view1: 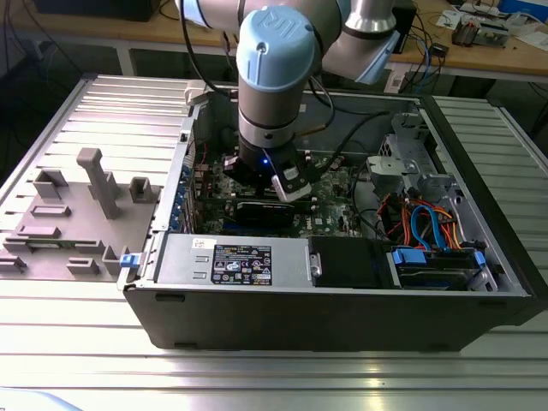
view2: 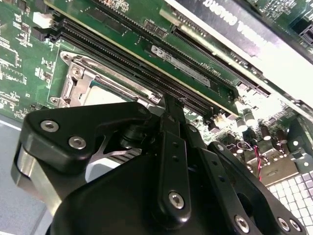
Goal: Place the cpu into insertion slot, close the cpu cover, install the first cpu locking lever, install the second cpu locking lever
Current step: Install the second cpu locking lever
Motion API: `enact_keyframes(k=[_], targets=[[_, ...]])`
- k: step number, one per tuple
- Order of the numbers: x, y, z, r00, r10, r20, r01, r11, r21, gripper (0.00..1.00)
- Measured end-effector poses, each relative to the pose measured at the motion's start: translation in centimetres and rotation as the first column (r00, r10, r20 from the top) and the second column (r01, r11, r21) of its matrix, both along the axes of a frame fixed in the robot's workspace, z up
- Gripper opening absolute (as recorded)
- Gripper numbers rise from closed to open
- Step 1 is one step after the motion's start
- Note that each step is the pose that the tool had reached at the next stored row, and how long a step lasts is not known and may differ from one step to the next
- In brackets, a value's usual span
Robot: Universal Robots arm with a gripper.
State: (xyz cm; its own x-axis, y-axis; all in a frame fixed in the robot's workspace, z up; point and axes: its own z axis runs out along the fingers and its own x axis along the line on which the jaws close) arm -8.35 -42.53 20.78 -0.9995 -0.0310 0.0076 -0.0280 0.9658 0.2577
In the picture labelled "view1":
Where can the black RAM slot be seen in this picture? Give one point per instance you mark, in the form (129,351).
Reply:
(231,194)
(222,200)

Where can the grey parts rack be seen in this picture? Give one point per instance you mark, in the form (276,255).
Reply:
(77,231)

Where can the black disk bay cover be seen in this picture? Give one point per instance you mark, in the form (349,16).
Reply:
(342,261)

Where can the hard disk in blue carrier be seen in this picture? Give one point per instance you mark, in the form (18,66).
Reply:
(411,257)

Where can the pale blue rounded object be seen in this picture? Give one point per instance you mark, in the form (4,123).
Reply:
(34,402)

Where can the small black box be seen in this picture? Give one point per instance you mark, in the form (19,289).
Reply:
(438,48)

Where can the green motherboard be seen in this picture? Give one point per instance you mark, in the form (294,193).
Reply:
(329,201)

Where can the dark box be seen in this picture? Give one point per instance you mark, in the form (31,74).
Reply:
(94,8)

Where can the black graphics card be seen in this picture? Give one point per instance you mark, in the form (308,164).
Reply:
(265,214)

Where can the white paper tag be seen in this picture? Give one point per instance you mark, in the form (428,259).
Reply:
(397,83)

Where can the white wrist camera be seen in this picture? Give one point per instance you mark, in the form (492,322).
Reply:
(295,188)

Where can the grey power supply unit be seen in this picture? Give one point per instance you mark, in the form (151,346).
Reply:
(184,265)

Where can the white paper sheet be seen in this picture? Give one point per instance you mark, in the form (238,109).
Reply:
(449,19)

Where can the black open PC case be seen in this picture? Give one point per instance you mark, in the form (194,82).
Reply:
(299,317)

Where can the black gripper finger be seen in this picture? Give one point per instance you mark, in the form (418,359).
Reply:
(312,164)

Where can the black finned heat sink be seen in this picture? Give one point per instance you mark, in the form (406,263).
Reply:
(464,34)

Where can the blue box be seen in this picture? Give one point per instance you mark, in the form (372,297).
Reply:
(522,6)

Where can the blue case latch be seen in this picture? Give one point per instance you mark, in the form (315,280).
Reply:
(129,262)

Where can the wooden desk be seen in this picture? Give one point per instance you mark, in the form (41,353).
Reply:
(492,57)

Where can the grey electronic device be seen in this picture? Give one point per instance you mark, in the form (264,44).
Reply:
(494,34)

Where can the grey metal drive cage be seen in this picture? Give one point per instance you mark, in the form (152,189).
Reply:
(385,171)

